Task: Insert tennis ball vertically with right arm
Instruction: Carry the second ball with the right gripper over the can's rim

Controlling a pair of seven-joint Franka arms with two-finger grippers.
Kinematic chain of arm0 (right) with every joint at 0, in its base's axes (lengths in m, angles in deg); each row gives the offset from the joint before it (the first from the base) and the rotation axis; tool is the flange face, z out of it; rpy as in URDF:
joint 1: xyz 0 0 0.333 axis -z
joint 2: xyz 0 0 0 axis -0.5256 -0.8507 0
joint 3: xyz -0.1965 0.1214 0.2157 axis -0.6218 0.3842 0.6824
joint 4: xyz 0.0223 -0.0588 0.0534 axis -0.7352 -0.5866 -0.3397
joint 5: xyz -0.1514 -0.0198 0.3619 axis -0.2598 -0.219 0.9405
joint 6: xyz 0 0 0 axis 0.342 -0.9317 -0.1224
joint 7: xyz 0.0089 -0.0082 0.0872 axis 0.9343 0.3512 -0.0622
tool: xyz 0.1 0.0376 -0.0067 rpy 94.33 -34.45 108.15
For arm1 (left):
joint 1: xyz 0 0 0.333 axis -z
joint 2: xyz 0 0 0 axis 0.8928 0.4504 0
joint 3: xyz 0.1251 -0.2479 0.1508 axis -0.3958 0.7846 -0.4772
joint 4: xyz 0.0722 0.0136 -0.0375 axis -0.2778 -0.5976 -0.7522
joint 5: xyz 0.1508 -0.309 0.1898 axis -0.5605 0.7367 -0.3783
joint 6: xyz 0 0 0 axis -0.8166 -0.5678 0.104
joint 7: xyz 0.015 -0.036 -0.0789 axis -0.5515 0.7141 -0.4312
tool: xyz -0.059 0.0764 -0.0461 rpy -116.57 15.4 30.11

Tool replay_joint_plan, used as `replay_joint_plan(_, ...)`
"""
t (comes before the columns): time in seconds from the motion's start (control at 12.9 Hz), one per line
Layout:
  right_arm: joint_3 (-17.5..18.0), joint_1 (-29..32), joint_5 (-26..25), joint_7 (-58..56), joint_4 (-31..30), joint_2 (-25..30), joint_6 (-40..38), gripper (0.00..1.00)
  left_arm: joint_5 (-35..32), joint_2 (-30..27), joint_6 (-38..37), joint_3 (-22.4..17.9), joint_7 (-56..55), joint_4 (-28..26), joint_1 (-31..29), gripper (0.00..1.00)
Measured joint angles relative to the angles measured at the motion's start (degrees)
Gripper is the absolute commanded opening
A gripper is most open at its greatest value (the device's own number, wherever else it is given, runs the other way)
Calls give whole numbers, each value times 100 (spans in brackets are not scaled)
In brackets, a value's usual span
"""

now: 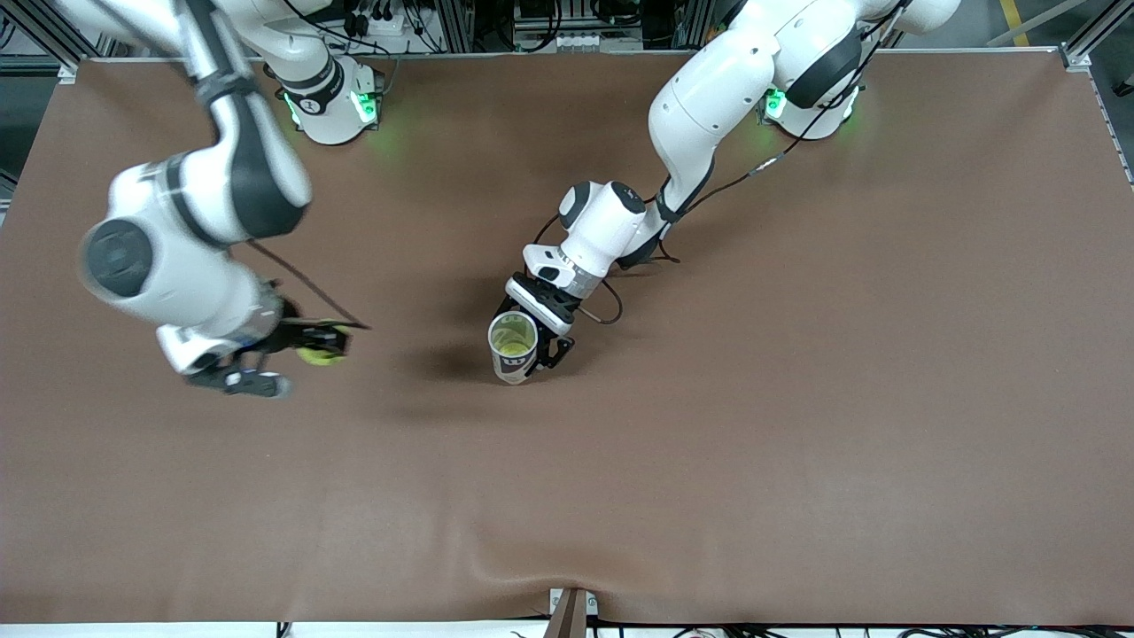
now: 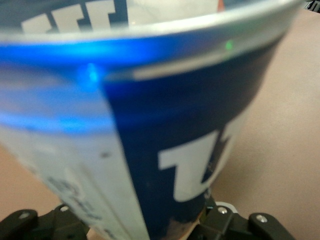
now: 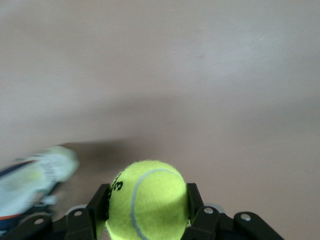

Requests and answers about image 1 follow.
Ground clear tennis ball can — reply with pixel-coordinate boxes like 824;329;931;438
487;310;540;385

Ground brown table mat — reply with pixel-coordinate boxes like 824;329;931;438
0;51;1134;626

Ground white power strip, black plugs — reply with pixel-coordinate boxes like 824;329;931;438
341;0;410;41

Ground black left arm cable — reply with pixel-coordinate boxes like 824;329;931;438
532;0;913;325

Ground metal clamp bracket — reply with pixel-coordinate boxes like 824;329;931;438
548;587;600;638

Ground aluminium frame profile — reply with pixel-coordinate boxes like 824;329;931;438
434;0;476;52
678;0;711;51

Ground aluminium frame post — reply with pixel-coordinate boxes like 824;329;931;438
1059;0;1134;187
0;0;134;85

